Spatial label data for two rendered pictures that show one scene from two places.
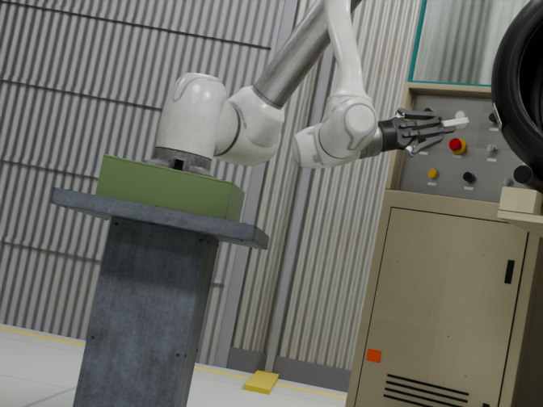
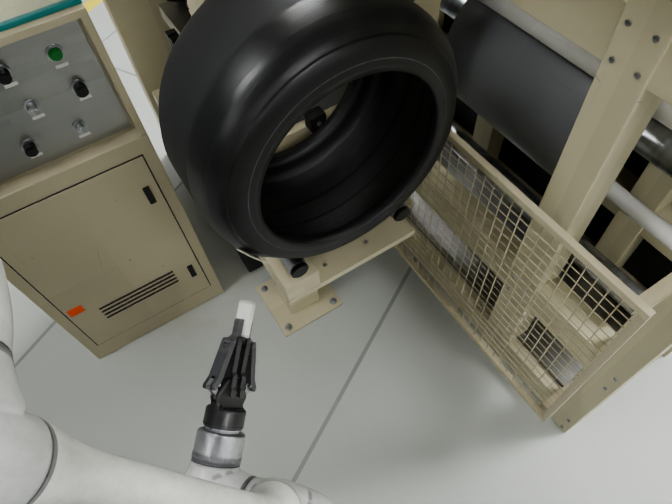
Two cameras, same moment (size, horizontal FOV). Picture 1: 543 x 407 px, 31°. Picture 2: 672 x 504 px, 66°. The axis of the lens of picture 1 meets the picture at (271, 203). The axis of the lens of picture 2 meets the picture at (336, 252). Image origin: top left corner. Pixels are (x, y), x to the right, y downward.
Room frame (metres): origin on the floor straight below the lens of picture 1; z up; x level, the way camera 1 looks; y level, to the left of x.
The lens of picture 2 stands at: (2.02, -0.10, 1.88)
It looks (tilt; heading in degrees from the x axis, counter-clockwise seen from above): 56 degrees down; 300
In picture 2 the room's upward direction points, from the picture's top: 6 degrees counter-clockwise
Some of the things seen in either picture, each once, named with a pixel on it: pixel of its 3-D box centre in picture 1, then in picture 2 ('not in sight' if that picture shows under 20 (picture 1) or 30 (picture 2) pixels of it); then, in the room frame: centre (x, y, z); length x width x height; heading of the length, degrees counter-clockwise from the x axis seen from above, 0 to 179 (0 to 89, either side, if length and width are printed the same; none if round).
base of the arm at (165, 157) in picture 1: (180, 164); not in sight; (2.58, 0.25, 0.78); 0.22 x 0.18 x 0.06; 3
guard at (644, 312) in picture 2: not in sight; (463, 250); (2.09, -0.95, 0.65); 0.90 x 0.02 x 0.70; 147
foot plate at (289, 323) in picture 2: not in sight; (298, 294); (2.69, -0.93, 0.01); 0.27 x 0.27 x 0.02; 57
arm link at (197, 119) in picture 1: (195, 115); not in sight; (2.60, 0.24, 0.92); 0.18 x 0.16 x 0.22; 141
